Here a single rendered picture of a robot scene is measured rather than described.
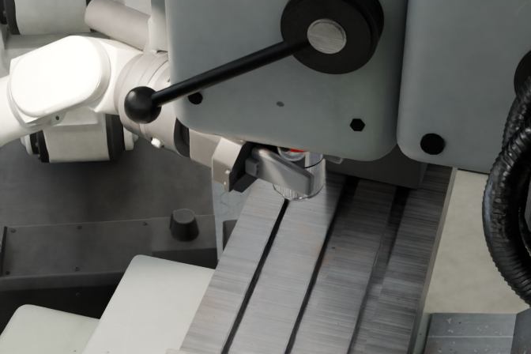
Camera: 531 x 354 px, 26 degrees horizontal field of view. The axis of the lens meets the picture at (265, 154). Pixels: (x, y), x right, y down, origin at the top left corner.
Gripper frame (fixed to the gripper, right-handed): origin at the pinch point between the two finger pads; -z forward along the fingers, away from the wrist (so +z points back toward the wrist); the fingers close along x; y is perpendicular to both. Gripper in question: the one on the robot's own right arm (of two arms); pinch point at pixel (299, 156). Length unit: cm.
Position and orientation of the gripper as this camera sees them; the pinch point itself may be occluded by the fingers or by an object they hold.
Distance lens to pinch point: 104.5
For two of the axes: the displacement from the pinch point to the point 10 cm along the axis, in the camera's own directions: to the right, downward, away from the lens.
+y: -0.1, 7.7, 6.3
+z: -8.2, -3.7, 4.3
